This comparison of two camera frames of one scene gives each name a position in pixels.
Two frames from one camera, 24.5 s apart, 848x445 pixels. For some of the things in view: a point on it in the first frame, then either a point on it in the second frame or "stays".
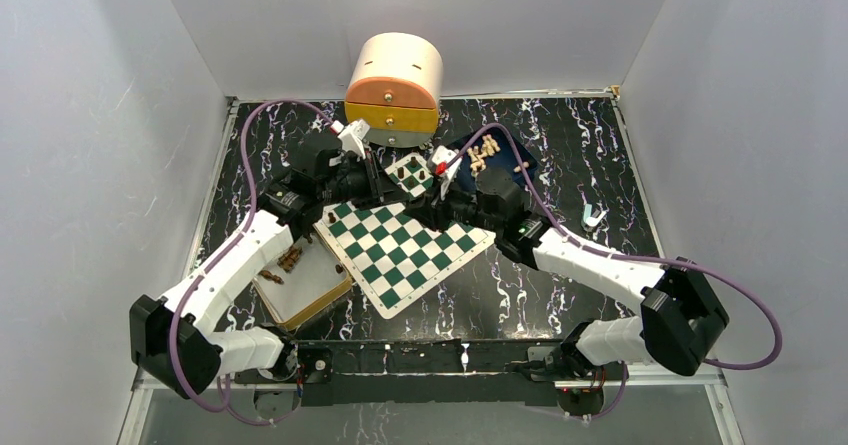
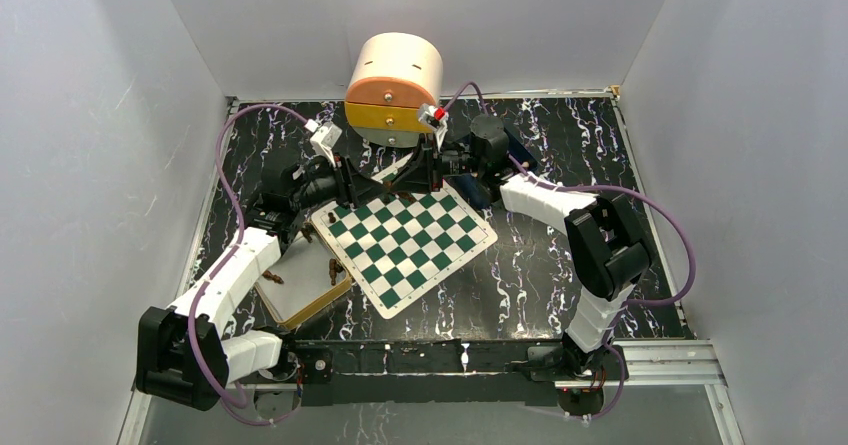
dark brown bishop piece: (273, 277) stays
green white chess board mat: (391, 258) stays
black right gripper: (430, 209) → (425, 169)
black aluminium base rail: (421, 373) stays
